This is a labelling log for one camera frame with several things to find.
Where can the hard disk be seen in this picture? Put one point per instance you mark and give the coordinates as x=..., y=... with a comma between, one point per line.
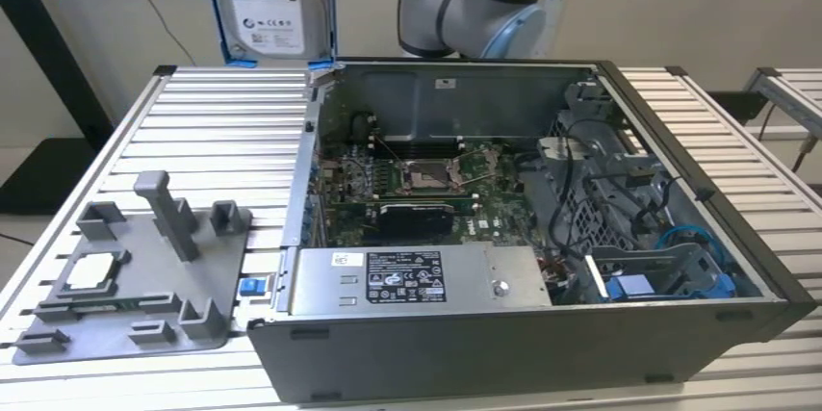
x=269, y=7

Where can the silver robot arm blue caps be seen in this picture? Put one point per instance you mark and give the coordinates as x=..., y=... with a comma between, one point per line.
x=449, y=11

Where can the grey disk bay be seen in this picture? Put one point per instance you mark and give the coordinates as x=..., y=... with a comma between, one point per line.
x=680, y=257

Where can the CPU socket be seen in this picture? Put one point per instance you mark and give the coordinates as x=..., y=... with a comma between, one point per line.
x=427, y=177

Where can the thin locking lever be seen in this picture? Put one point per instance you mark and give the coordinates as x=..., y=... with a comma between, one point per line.
x=391, y=149

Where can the black RAM slot bank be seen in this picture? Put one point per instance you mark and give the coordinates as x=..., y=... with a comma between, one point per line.
x=423, y=146

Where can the black graphics card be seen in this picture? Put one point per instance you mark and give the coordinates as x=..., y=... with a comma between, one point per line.
x=413, y=223

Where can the green motherboard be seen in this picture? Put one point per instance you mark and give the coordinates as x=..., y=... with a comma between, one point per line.
x=493, y=223

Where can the silver power supply unit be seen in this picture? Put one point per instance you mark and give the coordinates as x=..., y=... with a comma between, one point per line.
x=320, y=286

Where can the grey metal drive cage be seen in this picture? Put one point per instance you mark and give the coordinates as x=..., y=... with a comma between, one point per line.
x=609, y=218

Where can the blue case latch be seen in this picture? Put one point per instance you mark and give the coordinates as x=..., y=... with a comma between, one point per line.
x=249, y=286

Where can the dark grey PC case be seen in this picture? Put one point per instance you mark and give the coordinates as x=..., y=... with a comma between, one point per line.
x=449, y=358

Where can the blue carrier in bay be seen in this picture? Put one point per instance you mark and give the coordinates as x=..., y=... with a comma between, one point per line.
x=632, y=284

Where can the grey parts rack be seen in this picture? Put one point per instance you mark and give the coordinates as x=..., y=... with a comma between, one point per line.
x=160, y=286

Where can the silver CPU chip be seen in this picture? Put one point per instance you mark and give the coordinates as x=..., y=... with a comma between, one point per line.
x=96, y=270

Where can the green RAM stick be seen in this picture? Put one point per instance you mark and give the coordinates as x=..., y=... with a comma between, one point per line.
x=109, y=305

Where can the black floor object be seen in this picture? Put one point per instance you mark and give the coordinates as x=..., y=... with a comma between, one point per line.
x=44, y=180

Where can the metal slat side table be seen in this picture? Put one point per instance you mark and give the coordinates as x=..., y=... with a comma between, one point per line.
x=796, y=88

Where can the black upright post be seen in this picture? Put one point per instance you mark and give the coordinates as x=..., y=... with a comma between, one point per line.
x=57, y=45

